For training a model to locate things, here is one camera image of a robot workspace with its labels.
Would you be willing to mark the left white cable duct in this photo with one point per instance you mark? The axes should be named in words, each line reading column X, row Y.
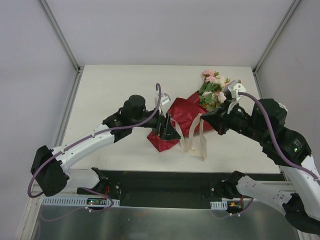
column 68, row 201

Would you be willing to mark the white cable duct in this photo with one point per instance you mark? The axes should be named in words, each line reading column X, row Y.
column 219, row 205
column 68, row 201

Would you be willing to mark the left aluminium frame post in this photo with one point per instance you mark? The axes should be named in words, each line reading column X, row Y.
column 59, row 34

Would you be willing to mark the right aluminium frame post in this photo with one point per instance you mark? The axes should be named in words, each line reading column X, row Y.
column 277, row 34

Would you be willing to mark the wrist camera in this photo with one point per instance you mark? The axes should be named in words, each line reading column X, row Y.
column 232, row 91
column 163, row 100

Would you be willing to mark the aluminium frame post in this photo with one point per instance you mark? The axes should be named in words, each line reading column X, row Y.
column 277, row 34
column 59, row 34

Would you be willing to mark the right white cable duct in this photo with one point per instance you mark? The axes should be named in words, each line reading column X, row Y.
column 219, row 205

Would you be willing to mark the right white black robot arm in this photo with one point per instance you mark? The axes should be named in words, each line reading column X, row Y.
column 287, row 148

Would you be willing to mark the artificial flower bouquet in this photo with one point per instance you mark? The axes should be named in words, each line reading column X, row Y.
column 211, row 93

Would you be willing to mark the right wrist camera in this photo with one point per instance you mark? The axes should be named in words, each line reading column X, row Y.
column 232, row 91

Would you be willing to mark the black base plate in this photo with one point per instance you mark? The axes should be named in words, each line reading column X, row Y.
column 175, row 202

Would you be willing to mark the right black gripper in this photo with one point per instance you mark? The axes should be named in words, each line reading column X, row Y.
column 222, row 118

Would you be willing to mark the cream ribbon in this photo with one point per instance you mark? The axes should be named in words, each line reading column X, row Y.
column 196, row 141

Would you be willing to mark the red wrapping paper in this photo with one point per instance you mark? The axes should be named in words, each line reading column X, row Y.
column 183, row 111

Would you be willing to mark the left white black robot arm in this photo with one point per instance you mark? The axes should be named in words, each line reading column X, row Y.
column 52, row 168

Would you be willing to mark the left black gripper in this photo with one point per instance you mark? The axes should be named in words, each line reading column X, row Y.
column 162, row 126

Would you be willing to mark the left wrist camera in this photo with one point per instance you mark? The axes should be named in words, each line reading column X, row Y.
column 163, row 100

